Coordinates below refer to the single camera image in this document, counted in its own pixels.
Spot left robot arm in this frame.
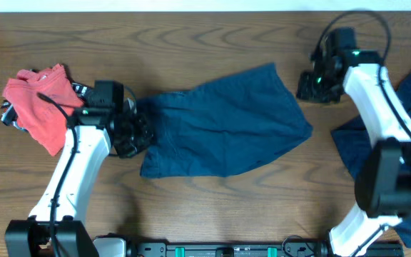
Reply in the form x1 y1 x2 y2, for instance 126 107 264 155
4 81 154 257

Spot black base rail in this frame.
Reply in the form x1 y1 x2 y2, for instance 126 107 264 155
93 233 405 257

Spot red folded t-shirt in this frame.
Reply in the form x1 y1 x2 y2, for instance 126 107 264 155
2 64 83 156

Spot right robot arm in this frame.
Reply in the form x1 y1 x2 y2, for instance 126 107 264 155
296 27 411 256

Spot black patterned folded garment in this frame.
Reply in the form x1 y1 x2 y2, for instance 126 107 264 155
0 82 92 132

